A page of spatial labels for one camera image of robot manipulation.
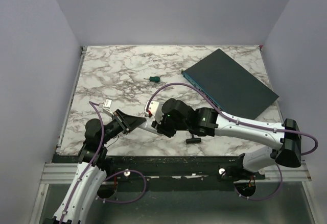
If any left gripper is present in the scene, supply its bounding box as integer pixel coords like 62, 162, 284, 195
100, 109, 146, 145

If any white remote control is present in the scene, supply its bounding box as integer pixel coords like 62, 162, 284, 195
138, 117, 159, 135

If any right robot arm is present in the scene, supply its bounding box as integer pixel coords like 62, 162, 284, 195
145, 98, 301, 179

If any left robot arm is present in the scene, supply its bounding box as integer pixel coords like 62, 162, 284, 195
43, 110, 147, 223

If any black hammer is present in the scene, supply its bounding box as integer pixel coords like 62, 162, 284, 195
185, 131, 202, 144

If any green stubby screwdriver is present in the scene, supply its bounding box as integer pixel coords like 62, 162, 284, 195
145, 76, 160, 83

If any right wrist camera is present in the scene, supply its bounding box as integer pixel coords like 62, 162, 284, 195
144, 101, 163, 123

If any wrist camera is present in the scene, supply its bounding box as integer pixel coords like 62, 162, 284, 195
100, 99, 114, 117
144, 101, 163, 123

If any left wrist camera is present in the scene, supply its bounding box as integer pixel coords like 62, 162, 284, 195
100, 99, 114, 117

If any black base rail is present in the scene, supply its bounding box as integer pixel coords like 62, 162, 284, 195
98, 156, 265, 197

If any dark network switch box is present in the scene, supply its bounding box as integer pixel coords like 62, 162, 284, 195
181, 49, 278, 119

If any aluminium frame rail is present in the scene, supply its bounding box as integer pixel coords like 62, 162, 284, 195
39, 160, 312, 184

